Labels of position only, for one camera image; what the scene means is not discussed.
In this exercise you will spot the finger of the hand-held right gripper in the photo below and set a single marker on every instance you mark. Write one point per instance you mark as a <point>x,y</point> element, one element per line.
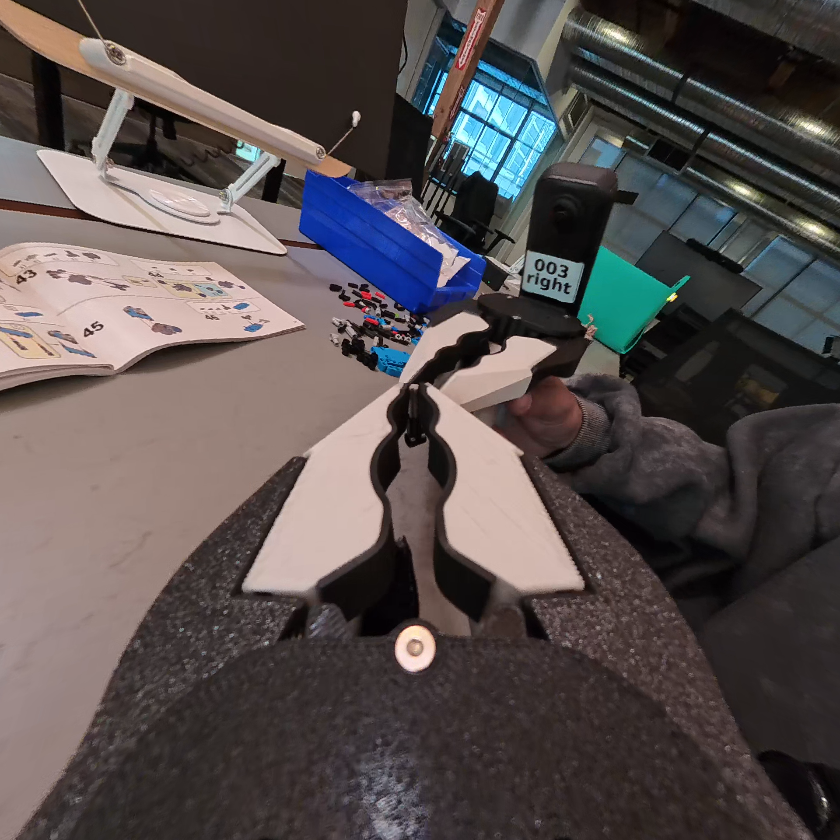
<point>499,374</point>
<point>446,334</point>

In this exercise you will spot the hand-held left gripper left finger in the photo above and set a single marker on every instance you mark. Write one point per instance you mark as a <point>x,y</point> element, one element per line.
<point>315,525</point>

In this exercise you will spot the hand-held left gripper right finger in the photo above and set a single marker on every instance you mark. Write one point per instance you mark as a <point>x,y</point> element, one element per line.
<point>512,525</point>

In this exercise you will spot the black tube connector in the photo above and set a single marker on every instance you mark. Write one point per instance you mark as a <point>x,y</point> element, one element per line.
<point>415,420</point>

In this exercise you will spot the person's right forearm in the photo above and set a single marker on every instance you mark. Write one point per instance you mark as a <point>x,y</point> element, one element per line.
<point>689,472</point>

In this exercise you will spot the grey desk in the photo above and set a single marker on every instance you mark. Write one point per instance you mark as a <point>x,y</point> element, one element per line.
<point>131,492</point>

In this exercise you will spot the person's right hand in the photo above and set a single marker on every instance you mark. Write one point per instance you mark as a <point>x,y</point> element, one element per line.
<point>551,420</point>

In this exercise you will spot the blue panel piece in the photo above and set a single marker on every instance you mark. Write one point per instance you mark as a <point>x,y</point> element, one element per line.
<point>390,361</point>

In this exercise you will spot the pile of building pieces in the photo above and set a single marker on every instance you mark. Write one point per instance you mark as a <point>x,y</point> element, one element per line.
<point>367,321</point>

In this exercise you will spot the black office chair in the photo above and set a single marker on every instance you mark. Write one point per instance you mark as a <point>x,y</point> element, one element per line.
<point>476,203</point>

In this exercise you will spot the teal plastic object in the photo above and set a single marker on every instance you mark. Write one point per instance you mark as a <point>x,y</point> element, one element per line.
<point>623,302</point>

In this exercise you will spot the large window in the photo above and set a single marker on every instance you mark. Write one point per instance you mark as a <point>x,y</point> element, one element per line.
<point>499,131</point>

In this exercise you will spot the clear plastic packaging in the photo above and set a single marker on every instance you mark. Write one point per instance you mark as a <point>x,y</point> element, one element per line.
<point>407,216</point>

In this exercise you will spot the blue storage bin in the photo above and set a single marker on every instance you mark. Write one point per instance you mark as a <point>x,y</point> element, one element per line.
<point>367,229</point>

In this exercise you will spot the black monitor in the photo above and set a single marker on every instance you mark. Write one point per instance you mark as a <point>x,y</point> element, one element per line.
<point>695,275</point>

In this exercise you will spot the red white sign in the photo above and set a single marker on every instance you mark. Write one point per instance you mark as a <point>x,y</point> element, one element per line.
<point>474,33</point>

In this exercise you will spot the instruction booklet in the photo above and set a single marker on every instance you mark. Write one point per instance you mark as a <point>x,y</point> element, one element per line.
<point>131,308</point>

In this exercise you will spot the white laptop stand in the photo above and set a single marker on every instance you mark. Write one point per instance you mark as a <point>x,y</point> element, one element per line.
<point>164,210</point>

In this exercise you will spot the black partition panel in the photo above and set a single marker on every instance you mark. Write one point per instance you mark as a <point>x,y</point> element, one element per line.
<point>262,52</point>

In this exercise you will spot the wooden post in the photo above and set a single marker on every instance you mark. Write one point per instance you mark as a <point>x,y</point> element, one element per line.
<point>466,65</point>

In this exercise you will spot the silver ventilation duct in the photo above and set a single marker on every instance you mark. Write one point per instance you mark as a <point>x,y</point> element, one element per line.
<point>722,92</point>

